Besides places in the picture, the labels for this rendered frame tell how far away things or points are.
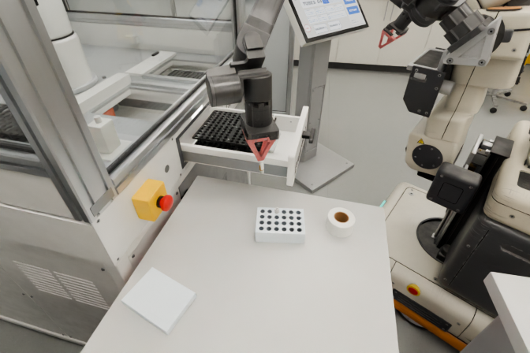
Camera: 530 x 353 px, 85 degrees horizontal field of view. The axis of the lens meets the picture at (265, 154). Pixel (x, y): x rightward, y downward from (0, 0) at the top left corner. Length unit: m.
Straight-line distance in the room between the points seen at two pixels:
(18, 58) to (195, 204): 0.55
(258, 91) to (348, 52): 3.41
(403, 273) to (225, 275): 0.87
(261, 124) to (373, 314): 0.45
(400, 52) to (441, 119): 2.92
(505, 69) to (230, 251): 0.93
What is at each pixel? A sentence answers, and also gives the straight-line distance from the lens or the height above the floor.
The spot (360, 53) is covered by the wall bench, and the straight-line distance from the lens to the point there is 3.97.
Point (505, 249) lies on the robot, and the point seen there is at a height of 0.61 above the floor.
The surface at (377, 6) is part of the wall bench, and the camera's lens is 3.86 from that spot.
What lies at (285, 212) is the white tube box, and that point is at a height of 0.79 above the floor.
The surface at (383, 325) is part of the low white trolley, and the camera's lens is 0.71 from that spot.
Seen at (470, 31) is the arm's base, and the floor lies 1.20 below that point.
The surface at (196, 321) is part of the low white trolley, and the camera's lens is 0.69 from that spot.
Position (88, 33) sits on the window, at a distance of 0.62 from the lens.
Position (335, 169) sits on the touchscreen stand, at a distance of 2.17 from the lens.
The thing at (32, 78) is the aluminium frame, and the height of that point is 1.22.
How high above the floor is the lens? 1.38
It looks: 37 degrees down
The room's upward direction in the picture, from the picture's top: straight up
